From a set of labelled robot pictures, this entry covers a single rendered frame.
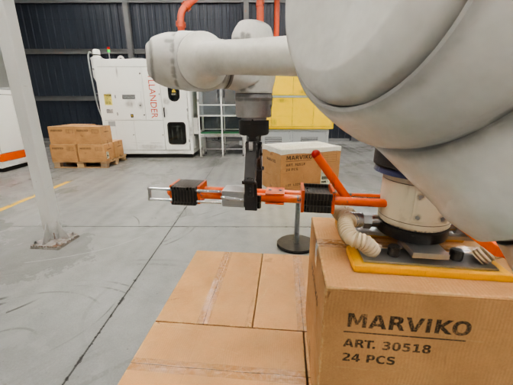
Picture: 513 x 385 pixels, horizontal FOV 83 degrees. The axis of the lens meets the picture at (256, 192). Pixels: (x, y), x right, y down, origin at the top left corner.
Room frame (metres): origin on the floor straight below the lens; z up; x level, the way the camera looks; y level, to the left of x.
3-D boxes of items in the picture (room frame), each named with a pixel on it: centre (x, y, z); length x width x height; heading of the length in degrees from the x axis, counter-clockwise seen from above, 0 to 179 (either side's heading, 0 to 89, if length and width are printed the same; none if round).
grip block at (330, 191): (0.74, -0.16, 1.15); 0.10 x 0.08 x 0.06; 174
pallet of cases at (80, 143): (6.87, 3.92, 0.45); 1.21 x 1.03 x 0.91; 90
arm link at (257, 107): (0.74, 0.01, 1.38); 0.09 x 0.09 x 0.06
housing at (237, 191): (0.76, 0.05, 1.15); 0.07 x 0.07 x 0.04; 84
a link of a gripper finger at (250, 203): (0.67, 0.01, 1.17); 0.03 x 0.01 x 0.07; 84
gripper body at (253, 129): (0.74, 0.01, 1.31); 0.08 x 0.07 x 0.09; 174
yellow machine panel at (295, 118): (8.34, -0.94, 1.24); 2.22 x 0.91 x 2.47; 90
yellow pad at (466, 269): (0.61, -0.40, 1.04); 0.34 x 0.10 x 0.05; 84
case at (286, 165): (2.69, -0.41, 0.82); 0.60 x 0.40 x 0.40; 112
